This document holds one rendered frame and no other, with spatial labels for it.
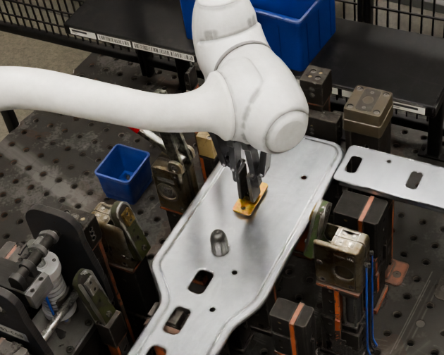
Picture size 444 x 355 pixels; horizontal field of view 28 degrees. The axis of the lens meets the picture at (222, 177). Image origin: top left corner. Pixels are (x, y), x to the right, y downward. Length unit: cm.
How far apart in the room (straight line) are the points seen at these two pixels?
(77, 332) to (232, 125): 53
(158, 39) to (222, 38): 69
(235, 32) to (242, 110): 15
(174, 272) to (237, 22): 48
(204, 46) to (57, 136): 105
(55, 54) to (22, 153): 153
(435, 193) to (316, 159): 24
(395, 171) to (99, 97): 66
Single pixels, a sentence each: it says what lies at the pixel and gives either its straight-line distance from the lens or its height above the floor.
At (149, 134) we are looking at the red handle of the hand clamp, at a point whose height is 111.
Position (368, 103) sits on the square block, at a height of 106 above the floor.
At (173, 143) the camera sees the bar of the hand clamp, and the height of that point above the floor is 112.
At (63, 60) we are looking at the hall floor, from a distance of 378.
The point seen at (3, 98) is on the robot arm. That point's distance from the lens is 131.
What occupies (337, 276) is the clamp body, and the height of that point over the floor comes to 96.
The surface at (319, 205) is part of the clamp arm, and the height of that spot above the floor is 112.
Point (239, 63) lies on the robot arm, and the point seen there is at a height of 143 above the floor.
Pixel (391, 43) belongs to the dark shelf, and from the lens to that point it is 194.
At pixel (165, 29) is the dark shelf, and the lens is 205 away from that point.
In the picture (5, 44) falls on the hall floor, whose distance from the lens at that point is 398.
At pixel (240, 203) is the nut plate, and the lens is 165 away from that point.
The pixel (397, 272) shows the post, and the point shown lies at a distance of 192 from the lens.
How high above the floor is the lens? 223
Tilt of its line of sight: 46 degrees down
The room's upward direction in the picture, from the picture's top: 10 degrees counter-clockwise
